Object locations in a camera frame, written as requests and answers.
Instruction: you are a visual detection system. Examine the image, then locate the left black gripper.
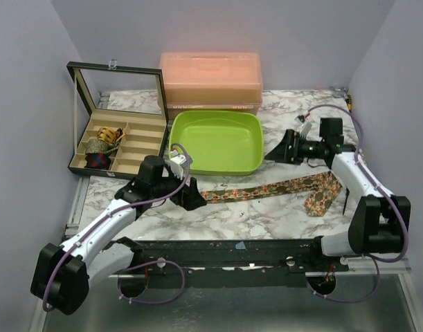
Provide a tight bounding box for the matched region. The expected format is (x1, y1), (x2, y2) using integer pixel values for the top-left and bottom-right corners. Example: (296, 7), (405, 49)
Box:
(152, 166), (208, 210)

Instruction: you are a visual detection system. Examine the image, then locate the floral patterned tie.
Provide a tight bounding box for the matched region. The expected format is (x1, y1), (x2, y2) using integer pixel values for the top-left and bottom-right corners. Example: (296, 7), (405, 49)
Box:
(201, 172), (343, 217)

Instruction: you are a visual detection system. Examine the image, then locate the green plastic tray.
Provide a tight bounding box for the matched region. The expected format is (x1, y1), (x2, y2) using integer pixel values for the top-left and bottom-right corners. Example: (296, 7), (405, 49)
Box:
(169, 110), (264, 176)

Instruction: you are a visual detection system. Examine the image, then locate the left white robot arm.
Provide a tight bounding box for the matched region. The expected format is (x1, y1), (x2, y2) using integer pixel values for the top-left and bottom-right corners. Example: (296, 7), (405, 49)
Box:
(30, 153), (206, 315)

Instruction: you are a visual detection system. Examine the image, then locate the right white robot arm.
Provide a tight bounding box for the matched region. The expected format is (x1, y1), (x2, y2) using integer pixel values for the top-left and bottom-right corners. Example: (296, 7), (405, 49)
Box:
(265, 118), (411, 271)

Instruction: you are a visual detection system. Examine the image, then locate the yellow clamp at corner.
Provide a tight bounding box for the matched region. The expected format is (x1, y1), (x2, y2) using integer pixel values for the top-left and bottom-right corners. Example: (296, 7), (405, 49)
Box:
(345, 93), (352, 112)

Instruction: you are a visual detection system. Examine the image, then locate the red navy rolled tie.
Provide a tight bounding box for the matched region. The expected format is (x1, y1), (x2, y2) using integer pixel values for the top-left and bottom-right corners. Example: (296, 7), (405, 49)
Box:
(84, 153), (111, 170)

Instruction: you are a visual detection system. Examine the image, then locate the orange translucent storage box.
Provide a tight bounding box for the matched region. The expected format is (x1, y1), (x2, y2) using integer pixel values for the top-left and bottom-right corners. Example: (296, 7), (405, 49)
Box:
(159, 52), (263, 120)

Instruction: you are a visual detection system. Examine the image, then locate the yellow rolled tie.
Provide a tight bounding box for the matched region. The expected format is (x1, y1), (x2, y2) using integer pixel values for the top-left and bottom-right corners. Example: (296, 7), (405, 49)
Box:
(97, 127), (125, 145)

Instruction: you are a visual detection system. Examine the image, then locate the grey-green rolled tie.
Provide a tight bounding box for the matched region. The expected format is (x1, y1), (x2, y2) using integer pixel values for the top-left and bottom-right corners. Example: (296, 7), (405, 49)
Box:
(84, 138), (120, 156)

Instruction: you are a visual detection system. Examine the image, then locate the black tie organizer case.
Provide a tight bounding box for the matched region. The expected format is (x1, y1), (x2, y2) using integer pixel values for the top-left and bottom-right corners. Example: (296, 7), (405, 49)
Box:
(66, 61), (169, 179)

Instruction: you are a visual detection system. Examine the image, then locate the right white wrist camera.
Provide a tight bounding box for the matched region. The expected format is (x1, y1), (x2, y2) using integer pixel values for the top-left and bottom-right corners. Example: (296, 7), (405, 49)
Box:
(296, 115), (312, 139)

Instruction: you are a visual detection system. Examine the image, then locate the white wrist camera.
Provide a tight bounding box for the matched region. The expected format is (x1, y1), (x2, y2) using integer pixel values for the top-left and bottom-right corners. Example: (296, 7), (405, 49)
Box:
(168, 149), (192, 180)
(296, 115), (312, 139)

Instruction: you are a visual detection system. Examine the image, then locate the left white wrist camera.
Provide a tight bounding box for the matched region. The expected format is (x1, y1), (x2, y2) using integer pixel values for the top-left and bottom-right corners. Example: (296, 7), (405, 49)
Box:
(168, 149), (192, 180)

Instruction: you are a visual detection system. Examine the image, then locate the orange handled screwdriver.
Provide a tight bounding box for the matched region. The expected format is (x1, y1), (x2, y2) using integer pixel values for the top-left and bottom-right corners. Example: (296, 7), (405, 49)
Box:
(342, 188), (350, 215)

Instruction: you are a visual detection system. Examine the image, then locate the black mounting base rail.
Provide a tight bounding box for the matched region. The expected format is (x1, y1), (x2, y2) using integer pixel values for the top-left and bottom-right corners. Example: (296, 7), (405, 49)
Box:
(117, 237), (348, 292)

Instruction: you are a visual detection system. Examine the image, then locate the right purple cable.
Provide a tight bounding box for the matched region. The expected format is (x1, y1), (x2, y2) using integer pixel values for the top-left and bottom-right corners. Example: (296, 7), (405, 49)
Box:
(306, 104), (411, 304)

